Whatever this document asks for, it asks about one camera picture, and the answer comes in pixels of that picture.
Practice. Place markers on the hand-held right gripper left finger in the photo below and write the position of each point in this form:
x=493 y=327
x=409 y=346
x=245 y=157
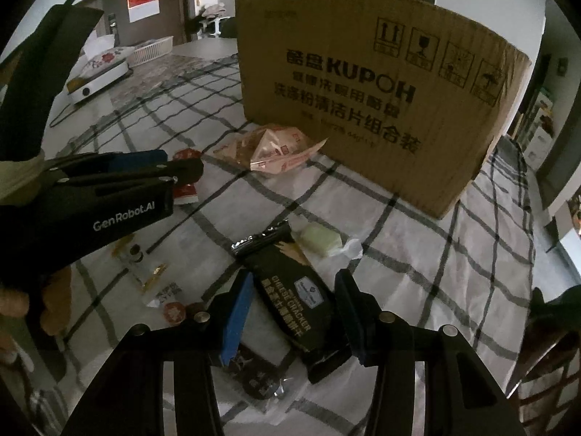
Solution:
x=236 y=322

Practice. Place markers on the brown cardboard box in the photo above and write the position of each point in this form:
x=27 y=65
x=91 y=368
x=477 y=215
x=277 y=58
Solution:
x=363 y=113

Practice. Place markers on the black cracker packet blue label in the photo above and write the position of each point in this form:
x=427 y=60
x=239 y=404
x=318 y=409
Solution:
x=290 y=290

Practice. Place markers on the white plastic basket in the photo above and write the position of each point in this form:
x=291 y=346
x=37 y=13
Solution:
x=152 y=51

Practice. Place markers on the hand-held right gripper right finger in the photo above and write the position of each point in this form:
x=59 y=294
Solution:
x=352 y=322

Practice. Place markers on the white cube stools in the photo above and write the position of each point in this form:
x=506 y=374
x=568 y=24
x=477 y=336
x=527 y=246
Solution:
x=222 y=27

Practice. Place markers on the clear gold snack packet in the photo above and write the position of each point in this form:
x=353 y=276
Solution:
x=152 y=275

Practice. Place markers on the brown entry door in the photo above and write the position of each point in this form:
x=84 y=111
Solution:
x=170 y=4

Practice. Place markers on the wooden chair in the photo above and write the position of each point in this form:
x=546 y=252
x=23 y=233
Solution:
x=549 y=354

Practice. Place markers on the grey patterned table mat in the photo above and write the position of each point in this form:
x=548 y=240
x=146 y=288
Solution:
x=181 y=75

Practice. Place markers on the flower bouquet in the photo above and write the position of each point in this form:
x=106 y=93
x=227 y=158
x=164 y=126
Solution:
x=199 y=20

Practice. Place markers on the white tissue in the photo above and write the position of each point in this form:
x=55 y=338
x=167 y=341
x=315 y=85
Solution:
x=97 y=43

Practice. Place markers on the red white snack packet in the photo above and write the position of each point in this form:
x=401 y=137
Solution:
x=186 y=194

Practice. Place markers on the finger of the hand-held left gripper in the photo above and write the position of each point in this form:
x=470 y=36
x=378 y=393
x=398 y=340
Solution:
x=140 y=156
x=181 y=171

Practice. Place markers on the dark angular object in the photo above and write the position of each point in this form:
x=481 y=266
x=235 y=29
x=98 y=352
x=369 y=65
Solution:
x=41 y=81

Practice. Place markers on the floral cloth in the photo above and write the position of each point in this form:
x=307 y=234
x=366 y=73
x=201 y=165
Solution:
x=106 y=60

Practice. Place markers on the person's left hand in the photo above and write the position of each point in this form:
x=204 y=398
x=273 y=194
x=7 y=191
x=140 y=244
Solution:
x=54 y=304

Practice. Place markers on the checked tablecloth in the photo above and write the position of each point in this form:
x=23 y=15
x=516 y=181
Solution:
x=431 y=259

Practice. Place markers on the black snack packet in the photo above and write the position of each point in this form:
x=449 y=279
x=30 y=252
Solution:
x=261 y=377

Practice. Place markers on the white round appliance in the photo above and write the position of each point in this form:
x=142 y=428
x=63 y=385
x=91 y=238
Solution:
x=97 y=82

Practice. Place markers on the pale green wrapped candy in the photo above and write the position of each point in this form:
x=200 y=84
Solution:
x=317 y=236

